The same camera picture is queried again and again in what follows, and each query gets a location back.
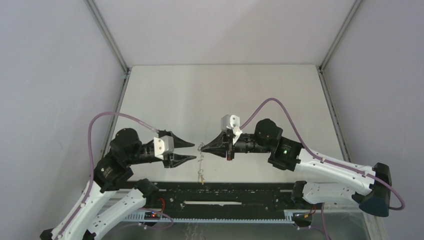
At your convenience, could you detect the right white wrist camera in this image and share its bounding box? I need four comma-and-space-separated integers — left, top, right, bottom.
221, 114, 243, 145

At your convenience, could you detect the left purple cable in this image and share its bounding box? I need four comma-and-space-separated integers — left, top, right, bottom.
49, 111, 175, 240

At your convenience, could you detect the purple cable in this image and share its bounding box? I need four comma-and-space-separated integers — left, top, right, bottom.
240, 97, 406, 240
49, 111, 175, 240

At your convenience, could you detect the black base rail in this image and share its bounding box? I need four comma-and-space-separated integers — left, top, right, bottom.
145, 181, 313, 221

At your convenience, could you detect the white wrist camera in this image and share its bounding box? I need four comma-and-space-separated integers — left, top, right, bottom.
221, 114, 243, 145
153, 135, 174, 160

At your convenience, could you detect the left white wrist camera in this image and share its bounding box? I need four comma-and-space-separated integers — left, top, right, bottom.
153, 135, 174, 160

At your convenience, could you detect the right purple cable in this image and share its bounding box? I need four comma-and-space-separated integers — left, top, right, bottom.
240, 97, 406, 240

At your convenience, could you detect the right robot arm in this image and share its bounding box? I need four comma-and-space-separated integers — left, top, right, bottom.
200, 115, 392, 217

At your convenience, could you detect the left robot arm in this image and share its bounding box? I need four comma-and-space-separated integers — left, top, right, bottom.
39, 128, 195, 240

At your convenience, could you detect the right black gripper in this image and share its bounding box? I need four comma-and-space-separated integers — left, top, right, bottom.
201, 131, 272, 162

